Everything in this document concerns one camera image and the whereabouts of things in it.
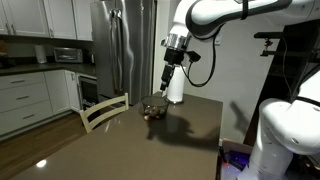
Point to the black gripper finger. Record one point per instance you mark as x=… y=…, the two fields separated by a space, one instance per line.
x=164 y=80
x=170 y=73

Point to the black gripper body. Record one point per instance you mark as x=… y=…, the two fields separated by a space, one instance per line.
x=173 y=56

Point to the glass bowl with food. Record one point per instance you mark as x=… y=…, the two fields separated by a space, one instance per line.
x=155 y=101

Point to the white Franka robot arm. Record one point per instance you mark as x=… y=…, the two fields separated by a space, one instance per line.
x=213 y=13

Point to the white paper towel roll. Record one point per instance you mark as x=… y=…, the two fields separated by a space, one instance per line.
x=176 y=85

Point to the metal paper towel holder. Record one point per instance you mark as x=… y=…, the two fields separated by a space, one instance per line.
x=175 y=102

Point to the brown objects pile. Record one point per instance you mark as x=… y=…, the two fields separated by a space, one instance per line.
x=152 y=112

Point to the stainless steel refrigerator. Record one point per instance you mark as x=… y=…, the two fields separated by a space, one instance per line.
x=126 y=50

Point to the cream wooden chair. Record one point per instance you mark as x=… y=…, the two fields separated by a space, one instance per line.
x=104 y=110

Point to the black undercounter appliance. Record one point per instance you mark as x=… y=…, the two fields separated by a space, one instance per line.
x=89 y=91

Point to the silver toaster oven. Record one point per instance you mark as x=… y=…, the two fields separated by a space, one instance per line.
x=68 y=55

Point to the dark kitchen countertop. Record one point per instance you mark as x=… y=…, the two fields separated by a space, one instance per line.
x=43 y=67

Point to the small white paper roll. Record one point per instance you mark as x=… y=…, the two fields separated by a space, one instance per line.
x=41 y=54

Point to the white upper cabinets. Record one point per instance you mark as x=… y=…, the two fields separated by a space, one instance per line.
x=40 y=16

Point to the white lower cabinets with drawers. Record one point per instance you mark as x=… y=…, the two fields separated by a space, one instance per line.
x=26 y=100

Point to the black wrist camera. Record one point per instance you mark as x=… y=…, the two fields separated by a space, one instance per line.
x=193 y=56

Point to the white wall light switch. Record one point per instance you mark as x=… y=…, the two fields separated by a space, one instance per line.
x=218 y=39

